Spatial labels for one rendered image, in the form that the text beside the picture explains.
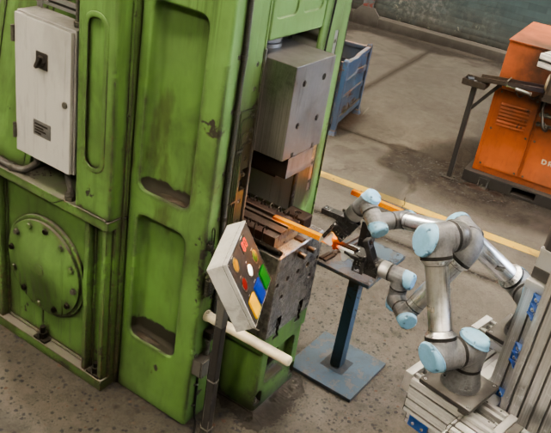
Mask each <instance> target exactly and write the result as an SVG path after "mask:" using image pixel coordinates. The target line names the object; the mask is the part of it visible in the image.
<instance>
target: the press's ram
mask: <svg viewBox="0 0 551 433"><path fill-rule="evenodd" d="M282 41H283V42H282V46H281V47H279V48H267V49H268V51H267V57H266V68H265V75H264V81H263V87H262V93H261V99H260V110H259V116H258V122H257V128H256V134H255V140H254V150H255V151H258V152H260V153H262V154H264V155H266V156H270V157H271V158H274V159H276V160H278V161H281V162H283V161H285V160H287V159H289V158H290V157H291V156H295V155H297V154H299V153H301V152H303V151H305V150H306V149H309V148H310V146H311V147H313V146H315V145H317V144H319V143H320V140H321V131H322V127H323V122H324V118H325V112H326V108H327V103H328V95H329V90H330V86H331V81H332V76H333V72H334V63H335V59H336V55H335V54H333V53H331V52H326V51H323V50H321V49H318V48H315V47H313V46H308V45H305V44H303V43H300V42H297V41H295V40H290V39H287V38H285V37H283V39H282Z"/></svg>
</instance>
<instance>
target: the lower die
mask: <svg viewBox="0 0 551 433"><path fill-rule="evenodd" d="M246 202H247V203H250V204H252V205H254V206H256V207H258V208H261V209H262V210H265V211H267V212H269V213H271V214H273V215H278V216H281V217H283V218H286V219H288V220H291V221H293V222H294V223H298V224H299V223H300V221H298V220H297V219H295V218H294V219H292V218H293V217H291V216H287V215H285V214H284V213H282V212H280V211H276V210H275V209H273V208H271V207H270V208H268V207H269V206H266V205H264V204H260V202H258V201H253V200H252V199H251V198H249V197H247V200H246ZM249 217H251V218H252V220H251V222H250V218H249ZM248 218H249V219H248ZM247 219H248V223H247V225H248V228H249V230H250V233H251V235H253V232H254V238H256V239H257V240H260V239H261V234H262V229H263V227H264V226H265V225H267V226H268V229H267V230H266V227H265V228H264V232H263V237H262V240H263V242H265V243H266V244H268V245H270V246H272V247H276V248H278V247H281V246H282V245H284V244H285V243H286V242H287V241H289V240H291V239H292V238H294V237H295V236H297V233H298V232H297V231H296V230H293V229H289V226H287V225H285V224H283V223H281V222H279V221H276V220H274V219H272V218H270V217H269V216H266V215H263V214H261V213H259V212H258V211H256V210H253V209H250V208H248V207H247V206H245V212H244V218H243V221H247ZM257 221H259V222H260V226H258V223H256V222H257ZM255 223H256V225H255V231H254V224H255ZM284 242H285V243H284Z"/></svg>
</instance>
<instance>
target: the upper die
mask: <svg viewBox="0 0 551 433"><path fill-rule="evenodd" d="M313 148H314V146H313V147H311V146H310V148H309V149H306V150H305V151H303V152H301V153H299V154H297V155H295V156H291V157H290V158H289V159H287V160H285V161H283V162H281V161H278V160H276V159H274V158H271V157H270V156H266V155H264V154H262V153H260V152H258V151H255V150H254V152H253V158H252V164H251V165H253V166H256V167H257V168H261V169H263V170H265V171H267V172H269V173H271V174H275V175H277V176H278V177H281V178H283V179H287V178H289V177H291V176H292V175H293V174H296V173H298V172H300V171H302V170H304V169H305V168H307V167H309V166H310V163H311V158H312V154H313Z"/></svg>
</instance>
